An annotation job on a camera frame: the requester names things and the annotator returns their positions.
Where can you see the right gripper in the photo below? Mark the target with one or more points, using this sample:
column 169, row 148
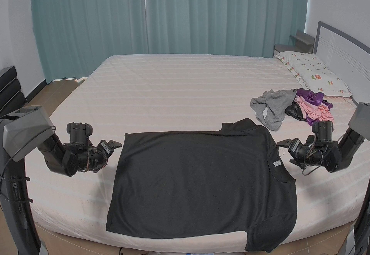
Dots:
column 308, row 157

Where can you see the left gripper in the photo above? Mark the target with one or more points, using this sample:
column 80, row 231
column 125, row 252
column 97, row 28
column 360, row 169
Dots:
column 96, row 160

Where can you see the black T-shirt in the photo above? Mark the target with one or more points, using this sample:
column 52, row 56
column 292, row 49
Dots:
column 196, row 184

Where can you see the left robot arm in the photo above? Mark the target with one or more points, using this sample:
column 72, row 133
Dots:
column 26, row 129

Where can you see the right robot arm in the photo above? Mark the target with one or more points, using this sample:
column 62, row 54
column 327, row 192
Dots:
column 351, row 144

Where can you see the bed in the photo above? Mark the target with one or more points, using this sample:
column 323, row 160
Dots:
column 179, row 89

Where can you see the grey garment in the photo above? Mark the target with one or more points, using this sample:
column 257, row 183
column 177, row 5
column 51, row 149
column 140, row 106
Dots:
column 274, row 106

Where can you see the white printed pillow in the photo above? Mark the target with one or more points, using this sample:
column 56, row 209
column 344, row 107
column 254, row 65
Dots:
column 315, row 71

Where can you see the grey bedside table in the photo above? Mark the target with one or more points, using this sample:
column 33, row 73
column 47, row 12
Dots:
column 302, row 38

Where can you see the black chest of drawers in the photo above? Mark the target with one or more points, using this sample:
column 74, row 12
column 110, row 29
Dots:
column 10, row 89

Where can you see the blue-green curtain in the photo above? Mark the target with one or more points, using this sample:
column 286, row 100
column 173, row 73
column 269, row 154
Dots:
column 225, row 2
column 86, row 17

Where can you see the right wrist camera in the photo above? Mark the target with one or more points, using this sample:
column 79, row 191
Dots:
column 296, row 148

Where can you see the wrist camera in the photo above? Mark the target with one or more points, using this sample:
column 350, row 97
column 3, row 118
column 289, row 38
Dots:
column 296, row 148
column 105, row 147

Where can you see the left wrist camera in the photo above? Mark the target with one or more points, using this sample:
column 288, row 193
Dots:
column 105, row 147

